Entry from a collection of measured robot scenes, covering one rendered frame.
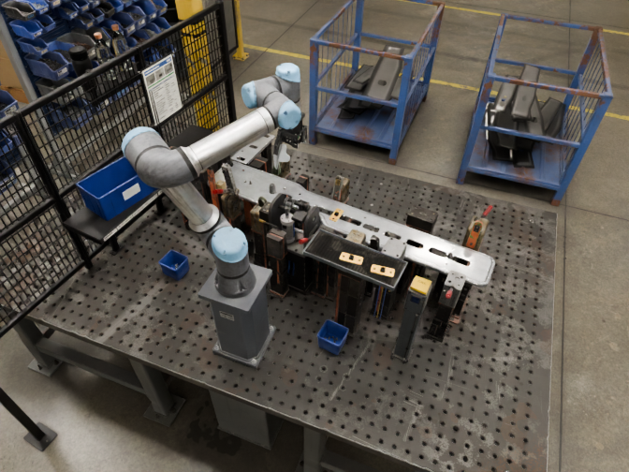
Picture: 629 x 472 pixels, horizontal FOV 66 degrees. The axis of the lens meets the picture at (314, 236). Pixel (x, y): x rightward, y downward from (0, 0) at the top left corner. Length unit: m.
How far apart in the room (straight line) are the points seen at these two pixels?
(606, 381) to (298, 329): 1.88
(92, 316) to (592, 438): 2.56
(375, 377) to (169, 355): 0.86
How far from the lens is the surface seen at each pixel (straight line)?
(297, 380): 2.02
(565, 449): 2.97
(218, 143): 1.38
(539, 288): 2.54
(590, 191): 4.51
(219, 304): 1.78
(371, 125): 4.36
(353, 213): 2.21
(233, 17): 5.65
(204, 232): 1.70
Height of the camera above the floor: 2.49
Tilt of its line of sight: 45 degrees down
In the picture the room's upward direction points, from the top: 1 degrees clockwise
